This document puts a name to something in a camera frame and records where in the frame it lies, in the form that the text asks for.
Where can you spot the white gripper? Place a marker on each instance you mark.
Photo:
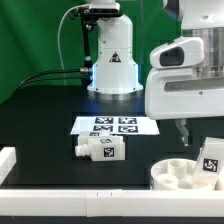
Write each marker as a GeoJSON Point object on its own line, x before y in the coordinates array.
{"type": "Point", "coordinates": [180, 94]}

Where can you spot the white round stool seat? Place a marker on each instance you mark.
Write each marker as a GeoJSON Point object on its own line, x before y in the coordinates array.
{"type": "Point", "coordinates": [176, 174]}

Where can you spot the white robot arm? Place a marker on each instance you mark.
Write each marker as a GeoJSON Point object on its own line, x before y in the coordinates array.
{"type": "Point", "coordinates": [201, 45]}

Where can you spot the white marker sheet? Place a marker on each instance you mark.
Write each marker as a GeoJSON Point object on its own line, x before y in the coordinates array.
{"type": "Point", "coordinates": [118, 125]}

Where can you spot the green backdrop curtain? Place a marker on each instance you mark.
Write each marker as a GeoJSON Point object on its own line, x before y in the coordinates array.
{"type": "Point", "coordinates": [36, 36]}

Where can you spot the black camera stand pole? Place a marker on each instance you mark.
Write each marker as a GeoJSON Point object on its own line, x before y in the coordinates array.
{"type": "Point", "coordinates": [87, 25]}

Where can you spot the white front barrier wall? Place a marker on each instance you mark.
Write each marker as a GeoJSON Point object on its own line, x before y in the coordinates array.
{"type": "Point", "coordinates": [112, 203]}

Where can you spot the white barrier wall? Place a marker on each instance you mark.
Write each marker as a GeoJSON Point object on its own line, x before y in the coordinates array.
{"type": "Point", "coordinates": [112, 203]}
{"type": "Point", "coordinates": [7, 161]}

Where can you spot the black camera on stand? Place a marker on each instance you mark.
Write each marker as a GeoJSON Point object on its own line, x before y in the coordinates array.
{"type": "Point", "coordinates": [101, 10]}

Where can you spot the white left barrier wall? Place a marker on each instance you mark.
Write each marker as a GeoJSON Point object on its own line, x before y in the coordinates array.
{"type": "Point", "coordinates": [7, 161]}

